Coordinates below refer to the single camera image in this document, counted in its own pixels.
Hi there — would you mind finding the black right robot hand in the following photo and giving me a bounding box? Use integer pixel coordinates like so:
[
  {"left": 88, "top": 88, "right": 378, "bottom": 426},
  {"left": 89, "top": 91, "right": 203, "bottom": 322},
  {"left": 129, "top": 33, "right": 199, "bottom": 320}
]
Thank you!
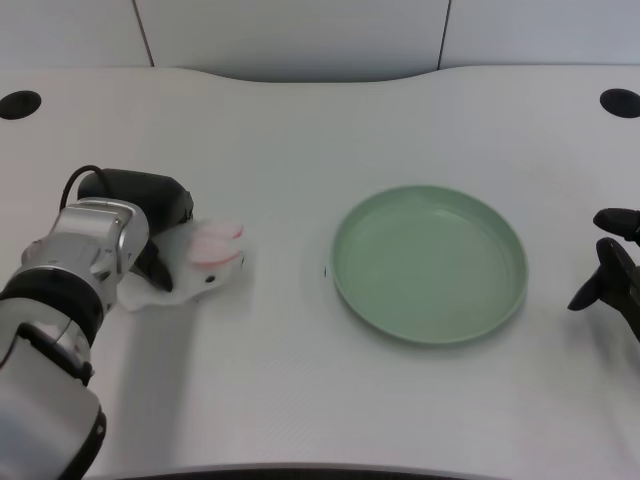
[{"left": 567, "top": 207, "right": 640, "bottom": 344}]

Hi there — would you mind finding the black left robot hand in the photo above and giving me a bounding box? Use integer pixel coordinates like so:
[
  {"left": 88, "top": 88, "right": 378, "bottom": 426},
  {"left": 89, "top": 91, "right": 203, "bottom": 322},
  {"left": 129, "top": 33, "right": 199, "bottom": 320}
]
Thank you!
[{"left": 76, "top": 168, "right": 196, "bottom": 293}]

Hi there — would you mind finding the white rabbit plush doll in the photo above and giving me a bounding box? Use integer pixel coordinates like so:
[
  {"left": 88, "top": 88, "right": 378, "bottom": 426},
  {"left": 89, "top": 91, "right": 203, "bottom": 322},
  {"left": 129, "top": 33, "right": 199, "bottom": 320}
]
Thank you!
[{"left": 117, "top": 216, "right": 250, "bottom": 313}]

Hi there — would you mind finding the green round plate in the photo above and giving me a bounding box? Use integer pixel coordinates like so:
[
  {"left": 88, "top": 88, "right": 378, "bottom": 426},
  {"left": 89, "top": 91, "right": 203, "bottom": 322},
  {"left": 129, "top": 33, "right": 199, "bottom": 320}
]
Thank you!
[{"left": 330, "top": 184, "right": 530, "bottom": 347}]

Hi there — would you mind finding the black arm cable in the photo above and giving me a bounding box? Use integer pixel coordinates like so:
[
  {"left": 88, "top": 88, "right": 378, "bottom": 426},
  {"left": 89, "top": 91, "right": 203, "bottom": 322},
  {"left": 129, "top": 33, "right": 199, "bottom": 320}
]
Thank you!
[{"left": 60, "top": 165, "right": 115, "bottom": 209}]

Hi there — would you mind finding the black round cable grommet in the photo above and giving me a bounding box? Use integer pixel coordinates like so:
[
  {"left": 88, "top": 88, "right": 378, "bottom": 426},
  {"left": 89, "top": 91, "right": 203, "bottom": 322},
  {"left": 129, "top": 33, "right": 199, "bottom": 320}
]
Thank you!
[
  {"left": 599, "top": 88, "right": 640, "bottom": 119},
  {"left": 0, "top": 90, "right": 42, "bottom": 120}
]

